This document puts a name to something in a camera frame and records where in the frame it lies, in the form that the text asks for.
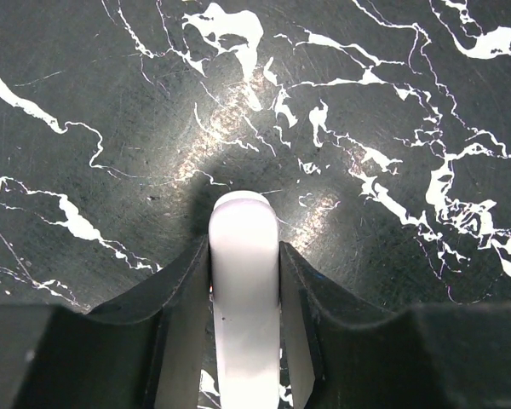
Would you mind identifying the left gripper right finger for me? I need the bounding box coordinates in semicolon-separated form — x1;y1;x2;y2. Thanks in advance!
279;243;511;408

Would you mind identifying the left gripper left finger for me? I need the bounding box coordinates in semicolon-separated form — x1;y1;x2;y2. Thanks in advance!
0;237;210;408

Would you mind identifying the beige stapler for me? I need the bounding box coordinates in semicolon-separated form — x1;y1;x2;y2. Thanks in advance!
209;191;280;408

